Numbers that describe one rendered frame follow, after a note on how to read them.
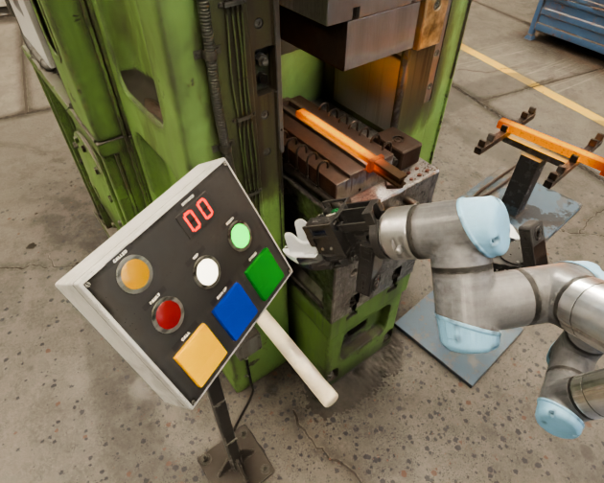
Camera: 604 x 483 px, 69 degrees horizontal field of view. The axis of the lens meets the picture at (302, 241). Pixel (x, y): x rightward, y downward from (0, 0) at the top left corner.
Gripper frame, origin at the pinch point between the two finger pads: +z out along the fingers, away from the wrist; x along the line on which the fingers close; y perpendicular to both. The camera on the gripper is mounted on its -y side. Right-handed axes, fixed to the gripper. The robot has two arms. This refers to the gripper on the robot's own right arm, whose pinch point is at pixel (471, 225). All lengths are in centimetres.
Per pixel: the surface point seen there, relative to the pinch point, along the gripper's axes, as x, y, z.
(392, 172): -0.8, -1.1, 23.3
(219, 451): -61, 99, 30
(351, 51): -11.1, -30.6, 30.7
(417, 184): 12.5, 9.6, 24.6
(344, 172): -8.0, 1.2, 32.8
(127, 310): -69, -13, 11
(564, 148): 49.2, 2.2, 5.8
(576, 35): 375, 83, 147
